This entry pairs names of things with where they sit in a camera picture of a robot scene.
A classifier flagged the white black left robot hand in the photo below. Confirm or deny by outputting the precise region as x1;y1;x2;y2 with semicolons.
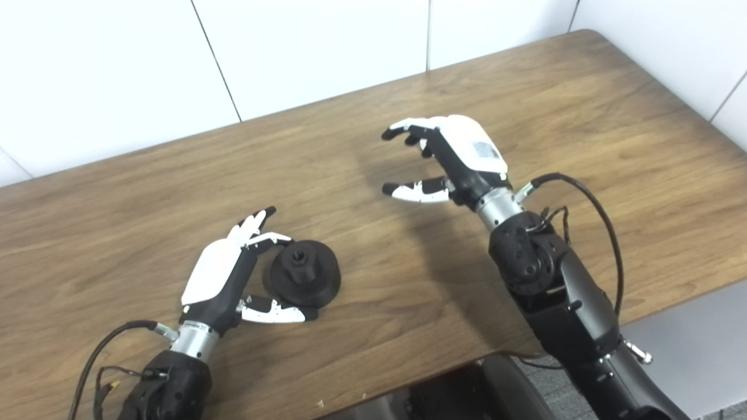
178;206;319;336

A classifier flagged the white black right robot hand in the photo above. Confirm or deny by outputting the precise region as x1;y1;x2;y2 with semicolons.
381;115;514;208

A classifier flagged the round black stepped part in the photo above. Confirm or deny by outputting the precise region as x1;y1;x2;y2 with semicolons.
263;240;342;310

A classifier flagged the dark glossy robot torso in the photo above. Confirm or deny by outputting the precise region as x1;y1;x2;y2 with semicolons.
327;356;564;420

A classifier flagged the thin right arm wire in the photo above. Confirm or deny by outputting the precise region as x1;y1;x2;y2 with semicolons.
525;205;574;247

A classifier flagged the thin arm wire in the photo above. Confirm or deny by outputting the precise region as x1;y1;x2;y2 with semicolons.
93;366;170;420
525;205;574;247

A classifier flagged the thick black left wrist cable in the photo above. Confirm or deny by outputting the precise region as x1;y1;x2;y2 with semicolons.
67;320;179;420

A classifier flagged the thick black wrist cable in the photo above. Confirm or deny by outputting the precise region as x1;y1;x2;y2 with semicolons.
514;173;653;365
67;320;179;420

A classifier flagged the thin left arm wire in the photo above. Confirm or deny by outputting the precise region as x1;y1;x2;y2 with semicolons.
93;366;170;420

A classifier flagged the thick black right wrist cable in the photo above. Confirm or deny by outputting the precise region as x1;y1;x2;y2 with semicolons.
514;173;653;365

